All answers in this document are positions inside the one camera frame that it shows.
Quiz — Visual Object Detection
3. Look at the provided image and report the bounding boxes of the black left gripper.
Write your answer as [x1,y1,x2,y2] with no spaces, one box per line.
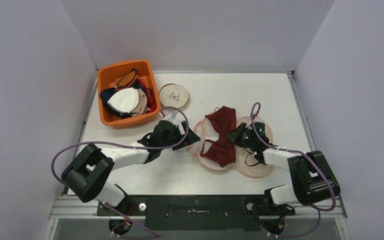
[160,121,200,151]

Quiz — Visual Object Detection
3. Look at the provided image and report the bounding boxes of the carrot print bra case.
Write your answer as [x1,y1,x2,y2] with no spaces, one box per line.
[187,118,275,179]

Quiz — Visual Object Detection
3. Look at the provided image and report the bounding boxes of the dark red bra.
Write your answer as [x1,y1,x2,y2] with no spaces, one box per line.
[198,106,237,171]

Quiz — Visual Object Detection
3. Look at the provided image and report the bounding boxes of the white mesh laundry bag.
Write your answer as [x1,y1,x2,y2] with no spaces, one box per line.
[158,83,190,110]

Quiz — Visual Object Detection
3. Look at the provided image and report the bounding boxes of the orange bra black straps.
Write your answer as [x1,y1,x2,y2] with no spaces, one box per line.
[113,68,141,90]

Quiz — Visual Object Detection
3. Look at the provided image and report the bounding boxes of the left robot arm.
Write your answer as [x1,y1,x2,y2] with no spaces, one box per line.
[61,120,201,216]

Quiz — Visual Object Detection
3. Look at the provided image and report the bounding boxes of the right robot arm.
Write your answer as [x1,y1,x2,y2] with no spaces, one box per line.
[226,122,341,215]

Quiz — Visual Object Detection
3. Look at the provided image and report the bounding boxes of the beige bra in bin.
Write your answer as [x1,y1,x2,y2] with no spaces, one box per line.
[130,89,148,117]

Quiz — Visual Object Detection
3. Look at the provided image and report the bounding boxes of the red garment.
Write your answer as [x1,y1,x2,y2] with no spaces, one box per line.
[137,79,157,113]

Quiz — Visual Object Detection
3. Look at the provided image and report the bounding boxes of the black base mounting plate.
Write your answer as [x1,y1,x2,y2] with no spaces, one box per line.
[96,194,296,232]

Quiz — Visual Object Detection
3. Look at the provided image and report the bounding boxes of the navy blue garment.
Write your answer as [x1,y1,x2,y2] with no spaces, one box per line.
[99,81,142,119]

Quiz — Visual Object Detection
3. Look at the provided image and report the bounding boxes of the orange plastic bin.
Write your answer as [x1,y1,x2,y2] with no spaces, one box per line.
[96,59,162,129]

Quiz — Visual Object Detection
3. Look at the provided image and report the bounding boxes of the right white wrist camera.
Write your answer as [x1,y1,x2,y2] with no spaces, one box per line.
[246,115,264,129]

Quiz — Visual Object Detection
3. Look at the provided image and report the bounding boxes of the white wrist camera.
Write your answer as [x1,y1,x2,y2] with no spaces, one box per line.
[163,111,178,125]
[246,115,264,129]

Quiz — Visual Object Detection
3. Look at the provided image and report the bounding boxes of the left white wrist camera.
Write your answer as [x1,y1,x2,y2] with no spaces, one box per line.
[163,111,178,125]

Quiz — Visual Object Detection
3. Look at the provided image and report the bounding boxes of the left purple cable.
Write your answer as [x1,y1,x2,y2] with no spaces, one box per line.
[50,106,190,190]

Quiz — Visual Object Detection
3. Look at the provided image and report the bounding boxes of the purple cable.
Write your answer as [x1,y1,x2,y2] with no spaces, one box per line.
[249,101,337,213]
[50,106,190,190]

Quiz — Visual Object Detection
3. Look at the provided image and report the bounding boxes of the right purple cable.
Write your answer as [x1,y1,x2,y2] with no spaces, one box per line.
[249,101,337,213]

